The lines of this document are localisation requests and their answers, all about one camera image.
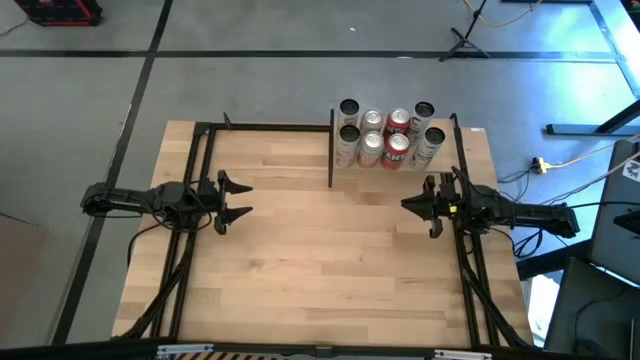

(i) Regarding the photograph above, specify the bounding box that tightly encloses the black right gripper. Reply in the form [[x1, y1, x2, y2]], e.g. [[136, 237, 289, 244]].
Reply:
[[400, 174, 474, 240]]

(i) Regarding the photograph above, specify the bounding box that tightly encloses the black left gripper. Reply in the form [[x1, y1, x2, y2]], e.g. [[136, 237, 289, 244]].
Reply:
[[192, 169, 254, 235]]

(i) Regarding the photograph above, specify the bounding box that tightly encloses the orange-red Fanta can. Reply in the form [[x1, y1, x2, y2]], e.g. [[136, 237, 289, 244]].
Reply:
[[380, 132, 412, 172], [384, 107, 411, 136]]

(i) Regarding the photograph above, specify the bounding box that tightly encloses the tall white black-top can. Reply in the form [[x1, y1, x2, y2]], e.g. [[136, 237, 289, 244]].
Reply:
[[409, 126, 447, 170], [405, 101, 436, 146], [334, 123, 361, 169], [336, 97, 361, 129]]

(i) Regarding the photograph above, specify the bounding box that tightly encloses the silver can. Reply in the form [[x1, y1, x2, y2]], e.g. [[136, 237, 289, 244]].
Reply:
[[359, 108, 385, 135], [356, 130, 386, 169]]

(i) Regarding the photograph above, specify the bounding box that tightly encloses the black shelf side panel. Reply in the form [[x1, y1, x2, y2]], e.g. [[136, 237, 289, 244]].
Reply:
[[327, 108, 335, 189]]

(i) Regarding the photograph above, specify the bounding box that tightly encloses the black desk beam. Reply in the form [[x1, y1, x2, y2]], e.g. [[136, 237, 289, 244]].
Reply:
[[514, 238, 594, 281]]

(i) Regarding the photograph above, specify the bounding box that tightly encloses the black table base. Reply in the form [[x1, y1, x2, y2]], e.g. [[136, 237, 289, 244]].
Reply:
[[545, 98, 640, 136]]

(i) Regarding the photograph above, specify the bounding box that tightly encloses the black tripod stand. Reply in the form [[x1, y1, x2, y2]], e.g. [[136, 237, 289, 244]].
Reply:
[[438, 0, 492, 63]]

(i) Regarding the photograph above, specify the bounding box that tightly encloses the grey desk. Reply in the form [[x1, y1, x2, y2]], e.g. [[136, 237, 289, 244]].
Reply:
[[587, 138, 640, 286]]

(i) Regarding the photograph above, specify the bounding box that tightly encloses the dark grey cart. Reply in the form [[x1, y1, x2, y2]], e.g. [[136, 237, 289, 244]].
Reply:
[[542, 257, 640, 360]]

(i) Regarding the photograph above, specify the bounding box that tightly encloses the black front crossbar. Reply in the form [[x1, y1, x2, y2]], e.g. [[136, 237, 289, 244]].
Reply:
[[0, 338, 640, 360]]

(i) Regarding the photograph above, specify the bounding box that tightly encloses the brown cardboard sheet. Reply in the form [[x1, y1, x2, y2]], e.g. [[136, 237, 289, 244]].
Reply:
[[0, 213, 49, 347]]

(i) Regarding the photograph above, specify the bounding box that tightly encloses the black and red crate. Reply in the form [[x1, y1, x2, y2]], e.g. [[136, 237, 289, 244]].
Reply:
[[13, 0, 104, 27]]

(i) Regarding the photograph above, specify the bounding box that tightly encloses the black aluminium table frame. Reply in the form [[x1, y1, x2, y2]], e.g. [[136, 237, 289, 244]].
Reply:
[[112, 111, 534, 351]]

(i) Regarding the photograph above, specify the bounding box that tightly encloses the yellow plug cable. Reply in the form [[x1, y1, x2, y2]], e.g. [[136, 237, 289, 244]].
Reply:
[[547, 133, 640, 170]]

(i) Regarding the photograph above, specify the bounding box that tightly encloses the black floor cable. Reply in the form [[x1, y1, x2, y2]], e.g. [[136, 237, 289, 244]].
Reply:
[[499, 197, 640, 261]]

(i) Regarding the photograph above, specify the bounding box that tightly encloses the yellow floor cable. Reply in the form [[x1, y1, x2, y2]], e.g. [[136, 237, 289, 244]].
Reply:
[[462, 0, 544, 29]]

